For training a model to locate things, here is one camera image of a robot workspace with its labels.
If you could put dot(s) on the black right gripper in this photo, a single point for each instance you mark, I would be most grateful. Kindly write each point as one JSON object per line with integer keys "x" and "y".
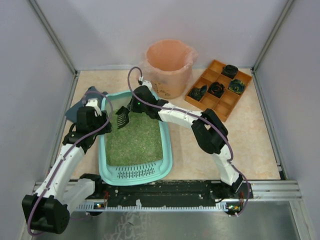
{"x": 130, "y": 107}

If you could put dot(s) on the aluminium frame rail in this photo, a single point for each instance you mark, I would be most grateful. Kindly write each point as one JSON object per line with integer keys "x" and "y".
{"x": 282, "y": 189}

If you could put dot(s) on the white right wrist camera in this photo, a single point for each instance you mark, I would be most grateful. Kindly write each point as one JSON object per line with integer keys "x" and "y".
{"x": 143, "y": 82}

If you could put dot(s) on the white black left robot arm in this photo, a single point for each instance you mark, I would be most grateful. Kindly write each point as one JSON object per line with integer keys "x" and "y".
{"x": 49, "y": 208}

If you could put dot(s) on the teal plastic litter box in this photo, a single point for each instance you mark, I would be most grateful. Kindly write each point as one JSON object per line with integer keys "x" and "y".
{"x": 130, "y": 175}

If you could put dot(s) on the dark green rolled sock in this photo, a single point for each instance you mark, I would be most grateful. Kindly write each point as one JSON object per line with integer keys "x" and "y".
{"x": 197, "y": 93}

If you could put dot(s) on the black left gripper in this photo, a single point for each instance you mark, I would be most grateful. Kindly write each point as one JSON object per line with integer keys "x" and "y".
{"x": 104, "y": 124}

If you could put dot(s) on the black orange rolled sock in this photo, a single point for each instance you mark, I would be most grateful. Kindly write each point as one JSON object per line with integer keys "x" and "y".
{"x": 216, "y": 89}

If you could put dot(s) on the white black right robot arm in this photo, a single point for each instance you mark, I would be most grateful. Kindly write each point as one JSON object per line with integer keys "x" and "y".
{"x": 210, "y": 133}

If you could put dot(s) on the green cat litter pellets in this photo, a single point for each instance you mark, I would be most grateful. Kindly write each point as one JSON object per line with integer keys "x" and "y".
{"x": 139, "y": 142}

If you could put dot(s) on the orange wooden compartment tray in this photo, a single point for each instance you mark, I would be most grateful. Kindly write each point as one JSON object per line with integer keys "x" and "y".
{"x": 223, "y": 106}

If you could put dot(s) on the folded dark grey cloth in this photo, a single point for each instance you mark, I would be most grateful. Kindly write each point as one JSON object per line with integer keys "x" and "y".
{"x": 91, "y": 93}

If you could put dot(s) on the black slotted litter scoop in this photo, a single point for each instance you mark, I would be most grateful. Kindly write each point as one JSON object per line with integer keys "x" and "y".
{"x": 122, "y": 117}

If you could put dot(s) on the blue yellow rolled sock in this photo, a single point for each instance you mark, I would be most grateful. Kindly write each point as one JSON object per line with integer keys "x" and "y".
{"x": 237, "y": 86}

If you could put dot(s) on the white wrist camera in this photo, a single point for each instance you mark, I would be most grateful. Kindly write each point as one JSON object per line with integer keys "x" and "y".
{"x": 143, "y": 82}
{"x": 94, "y": 103}

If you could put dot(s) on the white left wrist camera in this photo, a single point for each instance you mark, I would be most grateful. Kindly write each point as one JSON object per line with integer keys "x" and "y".
{"x": 94, "y": 103}

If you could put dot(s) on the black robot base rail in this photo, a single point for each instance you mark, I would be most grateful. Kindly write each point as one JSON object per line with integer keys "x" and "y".
{"x": 125, "y": 202}

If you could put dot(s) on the orange bin with plastic liner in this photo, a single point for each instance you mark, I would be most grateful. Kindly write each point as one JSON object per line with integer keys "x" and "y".
{"x": 168, "y": 65}

